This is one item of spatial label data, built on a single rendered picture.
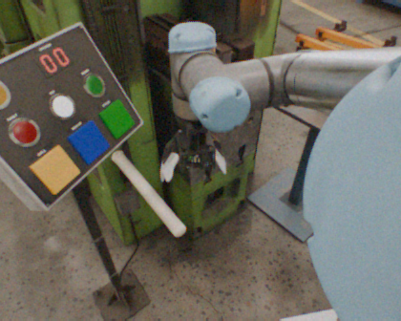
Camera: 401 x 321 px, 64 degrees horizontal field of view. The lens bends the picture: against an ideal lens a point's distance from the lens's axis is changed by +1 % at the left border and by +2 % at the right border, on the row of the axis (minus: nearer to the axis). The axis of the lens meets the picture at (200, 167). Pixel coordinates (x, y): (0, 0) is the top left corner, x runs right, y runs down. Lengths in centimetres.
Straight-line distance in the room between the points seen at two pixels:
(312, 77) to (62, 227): 171
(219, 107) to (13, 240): 171
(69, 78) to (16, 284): 127
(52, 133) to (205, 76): 40
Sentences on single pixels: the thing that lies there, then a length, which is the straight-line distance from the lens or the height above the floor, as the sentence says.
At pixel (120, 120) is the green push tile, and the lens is 83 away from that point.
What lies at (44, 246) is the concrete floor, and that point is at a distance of 192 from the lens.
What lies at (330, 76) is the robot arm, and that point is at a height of 131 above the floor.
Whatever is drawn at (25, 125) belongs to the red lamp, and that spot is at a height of 110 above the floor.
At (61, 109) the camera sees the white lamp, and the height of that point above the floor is 109.
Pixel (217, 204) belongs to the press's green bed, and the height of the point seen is 16.
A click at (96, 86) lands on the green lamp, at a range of 82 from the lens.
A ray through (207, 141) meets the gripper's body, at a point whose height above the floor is 107.
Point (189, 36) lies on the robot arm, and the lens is 51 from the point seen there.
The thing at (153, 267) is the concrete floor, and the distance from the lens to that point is 170.
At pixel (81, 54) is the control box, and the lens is 83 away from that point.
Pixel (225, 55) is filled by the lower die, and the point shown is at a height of 97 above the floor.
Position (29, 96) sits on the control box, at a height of 113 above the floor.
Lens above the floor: 149
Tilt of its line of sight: 45 degrees down
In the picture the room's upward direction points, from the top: straight up
